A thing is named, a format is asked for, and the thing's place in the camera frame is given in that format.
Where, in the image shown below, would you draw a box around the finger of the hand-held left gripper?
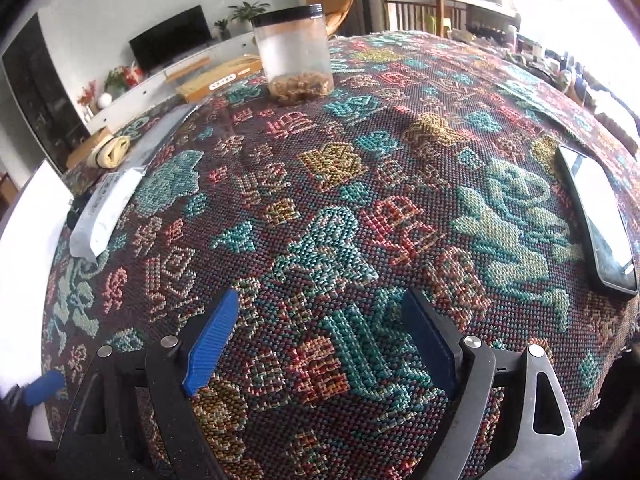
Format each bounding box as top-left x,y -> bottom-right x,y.
12,370 -> 66,408

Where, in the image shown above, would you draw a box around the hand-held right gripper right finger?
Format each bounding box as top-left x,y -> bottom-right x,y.
400,287 -> 583,480

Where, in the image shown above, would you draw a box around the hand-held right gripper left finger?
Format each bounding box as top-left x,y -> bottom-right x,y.
56,287 -> 241,480

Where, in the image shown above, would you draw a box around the white board panel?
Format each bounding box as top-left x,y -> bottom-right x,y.
0,159 -> 73,443

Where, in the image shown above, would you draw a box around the colourful woven tablecloth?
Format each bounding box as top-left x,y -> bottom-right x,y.
40,30 -> 640,480

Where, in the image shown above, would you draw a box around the silver foil packet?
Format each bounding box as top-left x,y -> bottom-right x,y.
69,102 -> 201,263

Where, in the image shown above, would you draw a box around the black smartphone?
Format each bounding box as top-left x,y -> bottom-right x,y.
555,145 -> 640,296

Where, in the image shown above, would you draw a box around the cream rolled cushion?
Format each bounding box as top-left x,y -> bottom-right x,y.
87,135 -> 132,168

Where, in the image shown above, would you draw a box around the white television cabinet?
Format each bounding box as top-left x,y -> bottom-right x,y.
82,30 -> 261,136

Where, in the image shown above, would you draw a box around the flat cardboard box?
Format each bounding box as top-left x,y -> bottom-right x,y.
175,55 -> 265,103

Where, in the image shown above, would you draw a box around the orange padded bench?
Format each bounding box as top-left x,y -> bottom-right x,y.
165,57 -> 212,83

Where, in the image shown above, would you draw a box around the bushy green potted plant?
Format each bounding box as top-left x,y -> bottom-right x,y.
104,66 -> 132,96

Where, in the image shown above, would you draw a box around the dark display bookshelf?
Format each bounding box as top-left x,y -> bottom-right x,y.
0,12 -> 91,173

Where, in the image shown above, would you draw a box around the clear jar with black lid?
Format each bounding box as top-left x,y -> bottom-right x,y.
250,4 -> 335,106

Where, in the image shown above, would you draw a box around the black television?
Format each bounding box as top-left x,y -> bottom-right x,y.
129,5 -> 213,72

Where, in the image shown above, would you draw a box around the wooden chair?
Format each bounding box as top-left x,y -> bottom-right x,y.
382,0 -> 518,38

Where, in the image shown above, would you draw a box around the large green potted plant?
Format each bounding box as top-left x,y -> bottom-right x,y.
227,1 -> 271,36

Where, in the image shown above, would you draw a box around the orange lounge chair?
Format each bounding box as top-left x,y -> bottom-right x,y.
306,0 -> 357,38

